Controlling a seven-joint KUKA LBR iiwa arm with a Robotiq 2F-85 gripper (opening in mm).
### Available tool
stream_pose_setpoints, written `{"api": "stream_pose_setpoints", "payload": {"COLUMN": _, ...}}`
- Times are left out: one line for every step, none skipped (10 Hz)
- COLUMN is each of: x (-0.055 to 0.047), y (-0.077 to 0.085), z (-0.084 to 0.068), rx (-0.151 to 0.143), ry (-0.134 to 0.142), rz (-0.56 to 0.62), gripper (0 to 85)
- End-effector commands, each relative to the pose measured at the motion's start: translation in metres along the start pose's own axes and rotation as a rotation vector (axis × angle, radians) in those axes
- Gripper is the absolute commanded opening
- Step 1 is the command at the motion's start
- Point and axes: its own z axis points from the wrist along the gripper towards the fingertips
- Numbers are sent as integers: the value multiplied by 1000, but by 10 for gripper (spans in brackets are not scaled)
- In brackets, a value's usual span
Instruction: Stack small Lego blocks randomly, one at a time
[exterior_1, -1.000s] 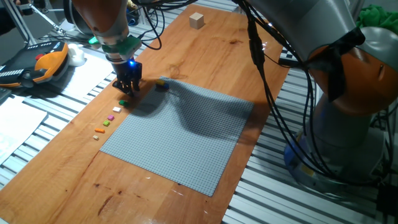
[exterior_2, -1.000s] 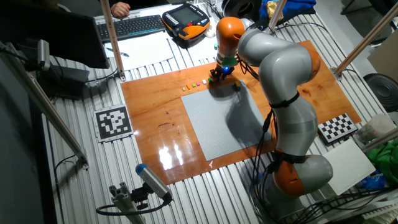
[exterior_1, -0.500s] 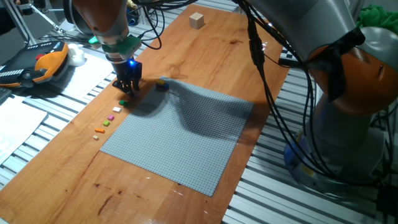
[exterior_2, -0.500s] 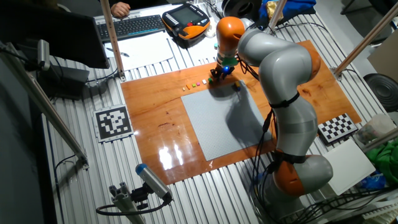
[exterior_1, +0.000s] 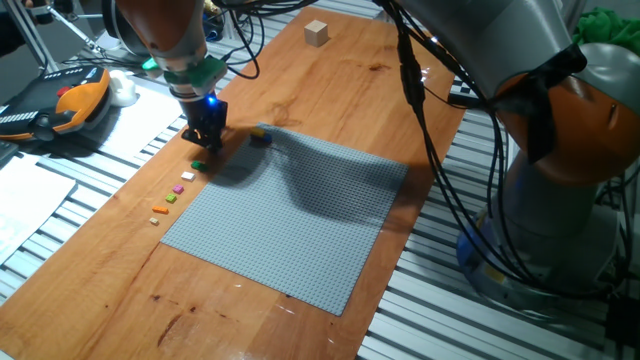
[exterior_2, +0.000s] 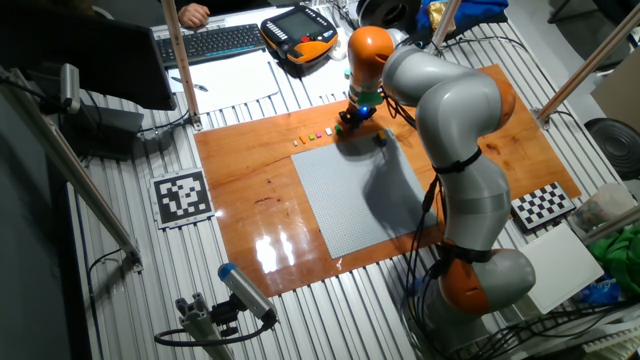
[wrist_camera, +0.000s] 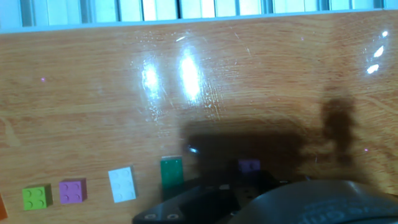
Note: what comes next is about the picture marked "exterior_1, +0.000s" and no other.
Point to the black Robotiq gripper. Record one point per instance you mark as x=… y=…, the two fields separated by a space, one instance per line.
x=205 y=116

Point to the yellow Lego brick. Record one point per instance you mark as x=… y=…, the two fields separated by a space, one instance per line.
x=258 y=132

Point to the blue long Lego brick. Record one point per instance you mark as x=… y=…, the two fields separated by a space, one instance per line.
x=262 y=139

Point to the black sleeved person forearm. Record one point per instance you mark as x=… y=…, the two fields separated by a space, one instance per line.
x=10 y=35

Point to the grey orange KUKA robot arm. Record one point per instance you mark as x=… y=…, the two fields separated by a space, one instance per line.
x=550 y=210

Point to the dark green Lego brick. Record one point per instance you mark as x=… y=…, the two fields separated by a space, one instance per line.
x=199 y=166

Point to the white Lego brick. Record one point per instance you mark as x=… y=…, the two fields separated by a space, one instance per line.
x=188 y=176

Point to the small magenta Lego brick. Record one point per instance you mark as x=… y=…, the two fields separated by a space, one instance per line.
x=178 y=189

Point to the small lime Lego brick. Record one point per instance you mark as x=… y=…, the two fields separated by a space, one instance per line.
x=171 y=198

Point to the thin orange Lego brick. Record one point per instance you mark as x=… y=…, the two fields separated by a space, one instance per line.
x=160 y=210

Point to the grey Lego baseplate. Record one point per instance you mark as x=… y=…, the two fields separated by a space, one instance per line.
x=300 y=225

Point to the person hand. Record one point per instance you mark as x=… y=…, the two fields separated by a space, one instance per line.
x=39 y=11

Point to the white paper sheet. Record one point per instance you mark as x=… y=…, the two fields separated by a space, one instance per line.
x=145 y=120
x=30 y=200

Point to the white rounded plastic object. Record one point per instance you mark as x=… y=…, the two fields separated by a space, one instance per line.
x=122 y=89

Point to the gold foil bag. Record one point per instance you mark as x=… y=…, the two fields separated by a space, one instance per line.
x=212 y=7

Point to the black round spool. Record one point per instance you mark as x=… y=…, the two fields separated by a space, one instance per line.
x=122 y=30

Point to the orange black teach pendant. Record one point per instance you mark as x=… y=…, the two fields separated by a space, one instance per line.
x=65 y=102

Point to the plain wooden cube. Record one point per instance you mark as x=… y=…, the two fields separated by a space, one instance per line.
x=316 y=33

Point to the thin metal rod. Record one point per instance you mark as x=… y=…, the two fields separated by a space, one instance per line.
x=75 y=29

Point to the large wooden board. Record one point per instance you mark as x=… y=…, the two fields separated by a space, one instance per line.
x=125 y=300

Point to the black computer keyboard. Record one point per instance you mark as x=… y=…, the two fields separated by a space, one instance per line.
x=6 y=152

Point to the black white checkerboard plate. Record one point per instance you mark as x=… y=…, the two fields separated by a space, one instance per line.
x=462 y=97

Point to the green cloth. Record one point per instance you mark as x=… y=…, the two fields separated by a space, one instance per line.
x=610 y=27

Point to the green printed camera mount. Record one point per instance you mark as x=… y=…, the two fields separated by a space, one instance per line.
x=205 y=75

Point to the aluminium frame strut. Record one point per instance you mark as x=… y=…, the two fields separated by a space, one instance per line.
x=19 y=10

